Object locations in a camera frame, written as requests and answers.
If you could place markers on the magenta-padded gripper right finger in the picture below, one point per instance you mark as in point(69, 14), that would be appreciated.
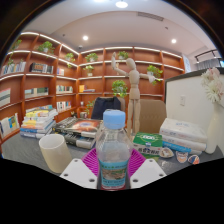
point(147, 172)

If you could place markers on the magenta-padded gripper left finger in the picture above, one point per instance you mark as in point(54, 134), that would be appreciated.
point(78, 172)

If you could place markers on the clear water bottle blue cap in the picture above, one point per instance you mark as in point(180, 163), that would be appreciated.
point(114, 153)

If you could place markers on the small printed badge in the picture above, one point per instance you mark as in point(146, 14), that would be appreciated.
point(193, 159)
point(181, 156)
point(166, 152)

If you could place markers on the green and white box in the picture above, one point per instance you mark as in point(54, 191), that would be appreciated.
point(147, 144)

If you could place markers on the cream paper cup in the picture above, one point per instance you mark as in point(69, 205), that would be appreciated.
point(55, 155)

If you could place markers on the blue flat pack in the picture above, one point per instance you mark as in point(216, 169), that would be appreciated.
point(176, 147)

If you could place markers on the stack of dark books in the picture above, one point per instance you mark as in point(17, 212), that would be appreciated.
point(80, 128)

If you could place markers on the white tissue pack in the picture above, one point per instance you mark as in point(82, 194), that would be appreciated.
point(183, 128)
point(186, 143)

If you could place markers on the tan chair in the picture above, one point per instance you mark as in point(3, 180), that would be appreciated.
point(123, 105)
point(151, 116)

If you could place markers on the stack of colourful books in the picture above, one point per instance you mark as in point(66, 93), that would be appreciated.
point(38, 121)

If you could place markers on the dark blue jacket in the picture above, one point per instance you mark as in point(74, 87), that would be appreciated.
point(106, 108)

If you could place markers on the white ceramic vase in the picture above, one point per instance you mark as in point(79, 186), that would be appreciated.
point(215, 133)

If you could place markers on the wooden shelf unit with books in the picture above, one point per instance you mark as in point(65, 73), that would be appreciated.
point(66, 80)

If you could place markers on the wooden artist mannequin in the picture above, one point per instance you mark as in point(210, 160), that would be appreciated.
point(134, 80)

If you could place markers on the grey curtain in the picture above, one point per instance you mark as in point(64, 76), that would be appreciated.
point(208, 64)

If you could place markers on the recessed ceiling lights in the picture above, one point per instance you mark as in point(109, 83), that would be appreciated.
point(85, 38)

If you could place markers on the ceiling air vent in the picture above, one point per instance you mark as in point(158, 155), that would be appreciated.
point(150, 16)

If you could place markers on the branched ceiling lamp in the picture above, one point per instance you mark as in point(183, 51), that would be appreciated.
point(121, 4)

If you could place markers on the white wall socket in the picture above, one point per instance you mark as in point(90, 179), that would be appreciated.
point(182, 100)

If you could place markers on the white wall poster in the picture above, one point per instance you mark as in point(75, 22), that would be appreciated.
point(187, 63)

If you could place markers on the black track light rail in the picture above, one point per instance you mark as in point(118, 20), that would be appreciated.
point(206, 53)

